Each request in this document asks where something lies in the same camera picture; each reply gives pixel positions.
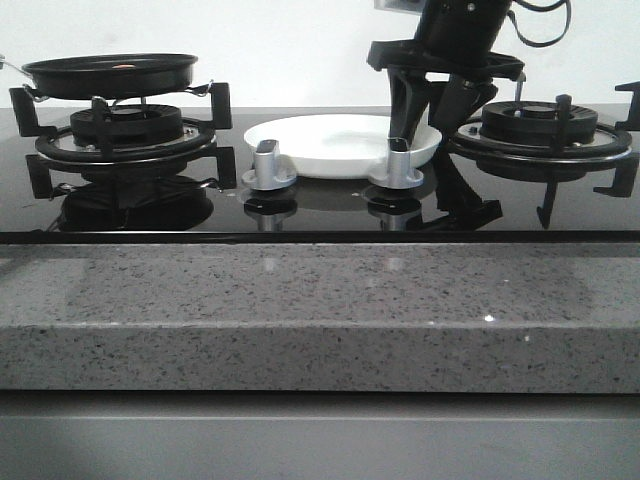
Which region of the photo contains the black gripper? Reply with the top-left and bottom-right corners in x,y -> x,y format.
367,0 -> 524,143

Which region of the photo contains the white round plate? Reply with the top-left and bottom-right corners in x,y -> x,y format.
244,114 -> 442,180

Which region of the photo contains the black frying pan mint handle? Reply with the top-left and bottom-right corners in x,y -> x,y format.
19,53 -> 198,100

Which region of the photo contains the silver stove knob plain side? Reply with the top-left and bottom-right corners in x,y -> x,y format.
368,137 -> 424,190

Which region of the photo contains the black gas burner plain side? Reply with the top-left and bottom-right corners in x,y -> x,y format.
448,95 -> 639,176

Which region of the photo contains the black glass cooktop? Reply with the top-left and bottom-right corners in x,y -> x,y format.
1,109 -> 639,244

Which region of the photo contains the silver stove knob pan side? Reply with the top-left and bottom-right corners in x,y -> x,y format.
241,139 -> 297,191

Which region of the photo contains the black plain side support grate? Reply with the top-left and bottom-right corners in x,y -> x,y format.
551,81 -> 639,163

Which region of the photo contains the black pan support grate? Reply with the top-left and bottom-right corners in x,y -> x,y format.
8,81 -> 233,157

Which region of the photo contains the black gas burner pan side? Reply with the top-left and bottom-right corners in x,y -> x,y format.
35,104 -> 216,173

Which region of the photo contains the grey cabinet front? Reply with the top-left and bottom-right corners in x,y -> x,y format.
1,391 -> 639,479

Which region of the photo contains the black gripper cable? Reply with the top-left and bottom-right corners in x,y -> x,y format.
507,0 -> 574,49

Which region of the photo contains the wire pan support ring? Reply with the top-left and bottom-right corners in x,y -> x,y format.
22,79 -> 216,112

